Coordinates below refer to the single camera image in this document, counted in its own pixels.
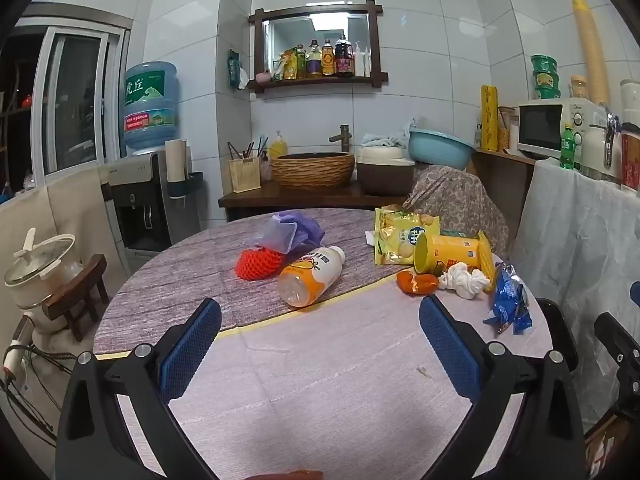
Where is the crumpled white tissue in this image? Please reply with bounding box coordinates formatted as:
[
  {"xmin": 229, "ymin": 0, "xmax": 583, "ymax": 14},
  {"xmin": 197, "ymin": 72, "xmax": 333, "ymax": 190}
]
[{"xmin": 439, "ymin": 263, "xmax": 492, "ymax": 301}]

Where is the small dark wooden stool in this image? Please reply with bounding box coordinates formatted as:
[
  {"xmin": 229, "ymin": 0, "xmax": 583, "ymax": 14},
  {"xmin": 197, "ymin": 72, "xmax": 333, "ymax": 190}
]
[{"xmin": 42, "ymin": 254, "xmax": 110, "ymax": 343}]

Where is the white cloth cover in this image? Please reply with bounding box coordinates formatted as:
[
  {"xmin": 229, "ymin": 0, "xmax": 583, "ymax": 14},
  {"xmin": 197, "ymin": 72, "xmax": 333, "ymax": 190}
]
[{"xmin": 510, "ymin": 157, "xmax": 640, "ymax": 426}]

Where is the yellow seasoning packet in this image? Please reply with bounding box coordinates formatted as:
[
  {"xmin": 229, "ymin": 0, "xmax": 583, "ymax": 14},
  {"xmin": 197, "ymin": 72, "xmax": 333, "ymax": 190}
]
[{"xmin": 272, "ymin": 51, "xmax": 297, "ymax": 81}]

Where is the white electric cooking pot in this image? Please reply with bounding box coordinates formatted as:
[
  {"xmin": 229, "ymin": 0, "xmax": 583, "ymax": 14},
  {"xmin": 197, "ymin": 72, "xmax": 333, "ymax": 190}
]
[{"xmin": 4, "ymin": 228, "xmax": 83, "ymax": 341}]

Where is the purple plastic bag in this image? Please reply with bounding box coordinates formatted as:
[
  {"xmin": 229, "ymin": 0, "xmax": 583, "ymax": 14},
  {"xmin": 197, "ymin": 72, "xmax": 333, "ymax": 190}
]
[{"xmin": 243, "ymin": 211, "xmax": 326, "ymax": 255}]

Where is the yellow paper cup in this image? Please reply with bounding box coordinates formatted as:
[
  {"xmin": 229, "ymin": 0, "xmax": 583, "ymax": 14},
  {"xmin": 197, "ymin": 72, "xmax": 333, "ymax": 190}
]
[{"xmin": 414, "ymin": 231, "xmax": 496, "ymax": 291}]

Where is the green soda bottle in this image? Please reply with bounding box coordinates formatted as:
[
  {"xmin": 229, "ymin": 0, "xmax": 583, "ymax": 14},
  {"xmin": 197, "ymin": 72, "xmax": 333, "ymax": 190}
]
[{"xmin": 560, "ymin": 122, "xmax": 577, "ymax": 170}]

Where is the dark blue cup holder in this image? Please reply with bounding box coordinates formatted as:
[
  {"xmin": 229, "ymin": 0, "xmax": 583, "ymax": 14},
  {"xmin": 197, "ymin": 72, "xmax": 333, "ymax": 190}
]
[{"xmin": 166, "ymin": 172, "xmax": 204, "ymax": 198}]

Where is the black cable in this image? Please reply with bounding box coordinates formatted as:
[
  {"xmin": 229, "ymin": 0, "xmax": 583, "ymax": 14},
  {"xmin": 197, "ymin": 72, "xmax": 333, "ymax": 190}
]
[{"xmin": 0, "ymin": 345, "xmax": 76, "ymax": 446}]

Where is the wooden side shelf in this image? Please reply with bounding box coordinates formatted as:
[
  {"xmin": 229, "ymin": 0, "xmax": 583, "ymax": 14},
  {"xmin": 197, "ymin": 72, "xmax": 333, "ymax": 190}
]
[{"xmin": 472, "ymin": 147, "xmax": 538, "ymax": 241}]

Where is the orange foam fruit net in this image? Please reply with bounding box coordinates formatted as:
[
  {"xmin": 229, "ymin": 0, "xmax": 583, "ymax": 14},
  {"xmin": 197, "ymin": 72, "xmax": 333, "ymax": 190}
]
[{"xmin": 235, "ymin": 248, "xmax": 286, "ymax": 281}]

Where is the beige cloth panel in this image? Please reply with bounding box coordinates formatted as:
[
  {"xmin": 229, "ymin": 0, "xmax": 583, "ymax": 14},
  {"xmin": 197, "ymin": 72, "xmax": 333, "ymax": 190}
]
[{"xmin": 0, "ymin": 165, "xmax": 126, "ymax": 311}]

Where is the orange snack wrapper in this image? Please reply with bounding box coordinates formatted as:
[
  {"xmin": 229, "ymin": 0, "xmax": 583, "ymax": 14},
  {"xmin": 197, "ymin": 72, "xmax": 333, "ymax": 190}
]
[{"xmin": 396, "ymin": 270, "xmax": 440, "ymax": 295}]

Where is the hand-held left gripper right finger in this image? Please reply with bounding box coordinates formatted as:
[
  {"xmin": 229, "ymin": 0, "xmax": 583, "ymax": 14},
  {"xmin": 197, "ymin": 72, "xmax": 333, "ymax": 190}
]
[{"xmin": 419, "ymin": 294, "xmax": 586, "ymax": 480}]

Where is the floral cloth cover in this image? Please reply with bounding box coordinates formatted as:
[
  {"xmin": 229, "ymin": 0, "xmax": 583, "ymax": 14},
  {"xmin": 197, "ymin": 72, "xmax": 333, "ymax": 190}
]
[{"xmin": 402, "ymin": 164, "xmax": 510, "ymax": 261}]

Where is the pale pink tablecloth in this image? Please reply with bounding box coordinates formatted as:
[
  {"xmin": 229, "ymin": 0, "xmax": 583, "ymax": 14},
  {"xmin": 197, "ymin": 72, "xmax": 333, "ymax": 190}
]
[{"xmin": 95, "ymin": 255, "xmax": 551, "ymax": 480}]

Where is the blue snack wrapper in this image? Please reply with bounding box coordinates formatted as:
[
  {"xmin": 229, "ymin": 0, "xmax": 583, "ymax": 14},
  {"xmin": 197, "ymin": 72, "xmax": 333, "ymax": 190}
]
[{"xmin": 482, "ymin": 261, "xmax": 533, "ymax": 336}]

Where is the plastic bottle with orange label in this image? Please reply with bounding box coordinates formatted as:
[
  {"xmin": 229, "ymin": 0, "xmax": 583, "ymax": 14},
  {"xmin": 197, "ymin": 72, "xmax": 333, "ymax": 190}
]
[{"xmin": 277, "ymin": 246, "xmax": 346, "ymax": 307}]

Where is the green wall tissue holder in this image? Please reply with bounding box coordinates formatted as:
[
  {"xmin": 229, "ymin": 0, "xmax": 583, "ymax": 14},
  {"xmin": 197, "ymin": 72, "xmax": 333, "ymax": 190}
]
[{"xmin": 228, "ymin": 50, "xmax": 249, "ymax": 90}]

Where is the white canister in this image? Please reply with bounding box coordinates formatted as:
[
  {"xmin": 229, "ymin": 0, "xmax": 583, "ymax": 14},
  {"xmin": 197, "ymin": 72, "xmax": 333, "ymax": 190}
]
[{"xmin": 620, "ymin": 80, "xmax": 640, "ymax": 136}]

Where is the bronze faucet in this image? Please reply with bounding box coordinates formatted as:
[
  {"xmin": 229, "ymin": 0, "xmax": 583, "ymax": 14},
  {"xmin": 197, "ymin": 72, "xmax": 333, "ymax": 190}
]
[{"xmin": 328, "ymin": 125, "xmax": 355, "ymax": 153}]

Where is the white paper cup stack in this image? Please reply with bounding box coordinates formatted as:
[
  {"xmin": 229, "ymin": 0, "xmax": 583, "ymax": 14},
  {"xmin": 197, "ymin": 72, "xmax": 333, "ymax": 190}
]
[{"xmin": 165, "ymin": 139, "xmax": 188, "ymax": 182}]

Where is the wooden framed mirror shelf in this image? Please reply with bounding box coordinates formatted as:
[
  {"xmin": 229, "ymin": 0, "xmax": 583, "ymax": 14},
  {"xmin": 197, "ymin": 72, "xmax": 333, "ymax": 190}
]
[{"xmin": 248, "ymin": 0, "xmax": 388, "ymax": 95}]

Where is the blue water jug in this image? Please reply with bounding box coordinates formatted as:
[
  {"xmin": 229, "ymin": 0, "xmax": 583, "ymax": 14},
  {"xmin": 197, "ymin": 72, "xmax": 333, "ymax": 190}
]
[{"xmin": 122, "ymin": 61, "xmax": 180, "ymax": 156}]

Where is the yellow snack packet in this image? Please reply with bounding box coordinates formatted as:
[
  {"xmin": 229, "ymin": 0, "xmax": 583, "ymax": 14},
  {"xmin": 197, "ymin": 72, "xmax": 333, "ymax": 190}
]
[{"xmin": 375, "ymin": 206, "xmax": 442, "ymax": 267}]

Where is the grey water dispenser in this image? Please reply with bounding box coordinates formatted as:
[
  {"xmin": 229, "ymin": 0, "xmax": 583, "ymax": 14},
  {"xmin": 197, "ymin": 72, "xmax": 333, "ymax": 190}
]
[{"xmin": 100, "ymin": 152, "xmax": 201, "ymax": 256}]

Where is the brown and white rice cooker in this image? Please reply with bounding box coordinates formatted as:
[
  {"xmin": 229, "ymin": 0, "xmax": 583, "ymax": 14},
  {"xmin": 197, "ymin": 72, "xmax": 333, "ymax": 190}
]
[{"xmin": 356, "ymin": 145, "xmax": 416, "ymax": 197}]

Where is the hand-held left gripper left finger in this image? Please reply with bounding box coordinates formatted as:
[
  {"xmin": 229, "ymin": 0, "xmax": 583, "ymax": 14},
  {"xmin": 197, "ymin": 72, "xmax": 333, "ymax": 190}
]
[{"xmin": 55, "ymin": 298, "xmax": 223, "ymax": 480}]

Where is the clear bottle with purple label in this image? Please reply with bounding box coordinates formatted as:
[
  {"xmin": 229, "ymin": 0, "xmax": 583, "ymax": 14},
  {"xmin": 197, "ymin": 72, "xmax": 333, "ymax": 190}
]
[{"xmin": 306, "ymin": 40, "xmax": 323, "ymax": 78}]

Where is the tall yellow box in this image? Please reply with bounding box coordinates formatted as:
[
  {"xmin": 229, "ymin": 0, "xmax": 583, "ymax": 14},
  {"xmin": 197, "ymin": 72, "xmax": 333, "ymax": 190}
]
[{"xmin": 481, "ymin": 85, "xmax": 500, "ymax": 152}]

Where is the tall yellow cup stack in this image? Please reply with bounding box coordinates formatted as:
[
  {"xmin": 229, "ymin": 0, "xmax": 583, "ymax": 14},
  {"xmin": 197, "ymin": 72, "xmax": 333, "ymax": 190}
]
[{"xmin": 569, "ymin": 0, "xmax": 611, "ymax": 106}]

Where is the sliding window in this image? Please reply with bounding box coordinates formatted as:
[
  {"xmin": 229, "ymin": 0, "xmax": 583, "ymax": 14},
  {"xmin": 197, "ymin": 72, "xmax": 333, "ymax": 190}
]
[{"xmin": 30, "ymin": 27, "xmax": 126, "ymax": 176}]

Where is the bundle of chopsticks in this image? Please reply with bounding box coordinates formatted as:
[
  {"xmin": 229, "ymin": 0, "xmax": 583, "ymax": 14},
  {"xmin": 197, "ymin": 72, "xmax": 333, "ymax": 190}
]
[{"xmin": 227, "ymin": 136, "xmax": 268, "ymax": 160}]

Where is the pale blue towel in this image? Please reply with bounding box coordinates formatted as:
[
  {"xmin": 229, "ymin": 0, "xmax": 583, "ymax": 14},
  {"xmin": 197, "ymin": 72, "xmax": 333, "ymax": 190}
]
[{"xmin": 360, "ymin": 120, "xmax": 416, "ymax": 148}]

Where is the light blue plastic basin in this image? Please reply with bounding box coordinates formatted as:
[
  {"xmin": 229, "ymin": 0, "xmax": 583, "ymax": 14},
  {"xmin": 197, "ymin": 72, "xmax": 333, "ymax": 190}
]
[{"xmin": 408, "ymin": 127, "xmax": 477, "ymax": 171}]

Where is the white hair dryer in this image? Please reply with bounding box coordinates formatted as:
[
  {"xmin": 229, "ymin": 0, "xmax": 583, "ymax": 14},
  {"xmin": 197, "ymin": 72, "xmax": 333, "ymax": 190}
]
[{"xmin": 2, "ymin": 315, "xmax": 36, "ymax": 378}]

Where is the white microwave oven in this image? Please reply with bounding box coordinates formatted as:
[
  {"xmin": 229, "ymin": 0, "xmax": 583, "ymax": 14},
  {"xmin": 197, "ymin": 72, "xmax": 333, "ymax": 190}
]
[{"xmin": 517, "ymin": 98, "xmax": 608, "ymax": 160}]

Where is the dark wooden counter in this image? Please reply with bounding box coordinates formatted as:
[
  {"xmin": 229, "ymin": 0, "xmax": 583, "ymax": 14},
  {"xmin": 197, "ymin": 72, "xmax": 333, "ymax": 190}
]
[{"xmin": 218, "ymin": 180, "xmax": 416, "ymax": 223}]

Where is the red box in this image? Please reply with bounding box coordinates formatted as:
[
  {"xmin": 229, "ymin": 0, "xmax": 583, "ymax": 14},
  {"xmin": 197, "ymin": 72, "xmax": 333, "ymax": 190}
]
[{"xmin": 621, "ymin": 132, "xmax": 640, "ymax": 191}]

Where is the beige chopstick holder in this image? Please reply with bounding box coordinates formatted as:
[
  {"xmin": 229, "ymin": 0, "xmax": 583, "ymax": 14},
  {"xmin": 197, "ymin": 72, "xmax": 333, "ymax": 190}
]
[{"xmin": 229, "ymin": 156, "xmax": 262, "ymax": 193}]

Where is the dark soy sauce bottle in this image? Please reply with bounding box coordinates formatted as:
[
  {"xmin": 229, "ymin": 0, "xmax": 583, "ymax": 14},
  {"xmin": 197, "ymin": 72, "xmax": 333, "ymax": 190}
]
[{"xmin": 334, "ymin": 34, "xmax": 355, "ymax": 77}]

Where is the grey woodgrain table mat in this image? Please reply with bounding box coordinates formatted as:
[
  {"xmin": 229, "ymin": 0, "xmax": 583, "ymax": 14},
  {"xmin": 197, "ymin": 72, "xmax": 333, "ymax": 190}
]
[{"xmin": 92, "ymin": 207, "xmax": 416, "ymax": 356}]

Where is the woven pattern sink basin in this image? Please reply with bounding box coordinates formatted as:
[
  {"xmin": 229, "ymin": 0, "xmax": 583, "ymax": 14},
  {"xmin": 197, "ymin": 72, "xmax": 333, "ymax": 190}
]
[{"xmin": 271, "ymin": 151, "xmax": 356, "ymax": 191}]

